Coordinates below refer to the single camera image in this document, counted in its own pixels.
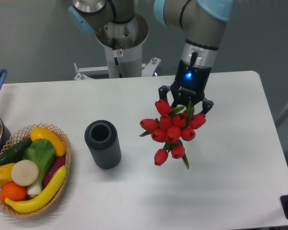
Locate yellow bell pepper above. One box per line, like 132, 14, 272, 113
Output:
0, 163, 16, 187

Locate green cucumber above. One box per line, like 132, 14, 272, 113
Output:
0, 138, 32, 166

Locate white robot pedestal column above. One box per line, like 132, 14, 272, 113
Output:
96, 13, 148, 79

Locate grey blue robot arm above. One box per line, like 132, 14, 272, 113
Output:
68, 0, 233, 114

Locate white metal base bracket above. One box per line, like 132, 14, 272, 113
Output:
73, 57, 161, 81

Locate dark grey ribbed vase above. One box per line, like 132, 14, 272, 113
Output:
84, 120, 121, 170

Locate red tulip bouquet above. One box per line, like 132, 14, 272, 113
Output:
140, 99, 206, 169

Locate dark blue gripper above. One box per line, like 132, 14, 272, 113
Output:
158, 60, 214, 115

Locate beige round disc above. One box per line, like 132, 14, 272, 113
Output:
11, 160, 39, 186

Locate woven wicker basket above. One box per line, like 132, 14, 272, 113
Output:
0, 124, 72, 218

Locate green leafy bok choy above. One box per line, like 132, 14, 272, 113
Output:
22, 139, 55, 197

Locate orange fruit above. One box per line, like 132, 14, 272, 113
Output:
0, 182, 27, 204

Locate purple eggplant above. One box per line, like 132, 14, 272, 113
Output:
43, 157, 65, 188

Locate long yellow banana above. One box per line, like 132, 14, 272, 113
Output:
5, 165, 67, 214

